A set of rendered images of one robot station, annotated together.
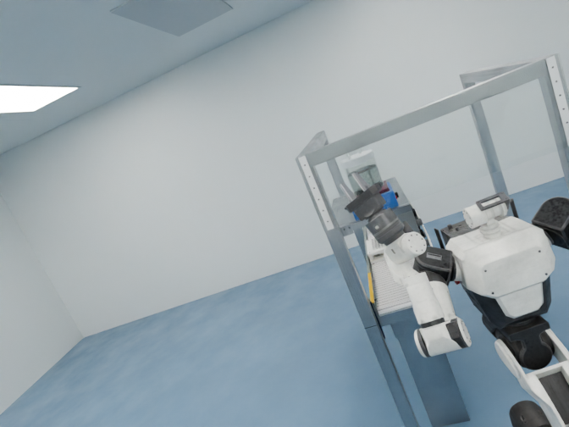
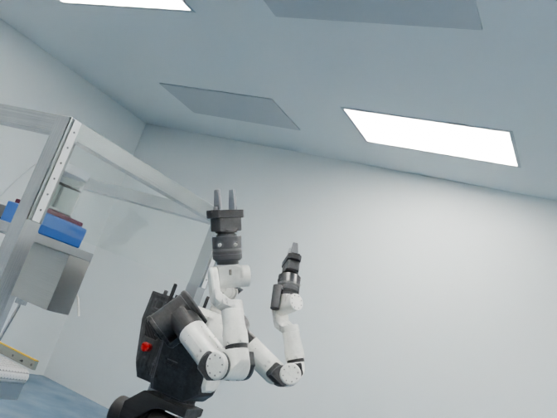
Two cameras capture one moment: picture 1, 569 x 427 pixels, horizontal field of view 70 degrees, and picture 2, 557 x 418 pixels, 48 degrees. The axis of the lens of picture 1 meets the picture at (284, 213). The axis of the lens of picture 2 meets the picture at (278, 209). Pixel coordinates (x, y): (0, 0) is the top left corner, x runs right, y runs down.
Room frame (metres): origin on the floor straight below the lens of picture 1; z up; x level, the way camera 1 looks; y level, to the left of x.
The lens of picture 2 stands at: (0.51, 1.50, 1.24)
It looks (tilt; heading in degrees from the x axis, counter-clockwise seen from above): 10 degrees up; 286
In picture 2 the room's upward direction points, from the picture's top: 20 degrees clockwise
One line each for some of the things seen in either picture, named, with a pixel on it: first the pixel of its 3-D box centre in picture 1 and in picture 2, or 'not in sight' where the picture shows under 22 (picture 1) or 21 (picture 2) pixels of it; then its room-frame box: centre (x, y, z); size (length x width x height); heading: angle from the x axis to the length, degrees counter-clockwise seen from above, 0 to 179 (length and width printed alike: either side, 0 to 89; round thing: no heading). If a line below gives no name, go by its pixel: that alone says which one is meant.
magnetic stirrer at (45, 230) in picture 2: not in sight; (46, 223); (1.85, -0.41, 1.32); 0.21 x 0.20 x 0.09; 76
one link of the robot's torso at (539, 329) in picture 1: (512, 327); (152, 417); (1.29, -0.59, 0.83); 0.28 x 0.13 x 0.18; 174
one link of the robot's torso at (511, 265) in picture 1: (494, 264); (187, 344); (1.26, -0.58, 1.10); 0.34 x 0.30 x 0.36; 84
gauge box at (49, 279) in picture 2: (405, 227); (48, 277); (1.81, -0.49, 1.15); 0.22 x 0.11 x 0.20; 166
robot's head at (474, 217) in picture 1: (484, 215); (222, 293); (1.20, -0.57, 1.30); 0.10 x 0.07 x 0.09; 84
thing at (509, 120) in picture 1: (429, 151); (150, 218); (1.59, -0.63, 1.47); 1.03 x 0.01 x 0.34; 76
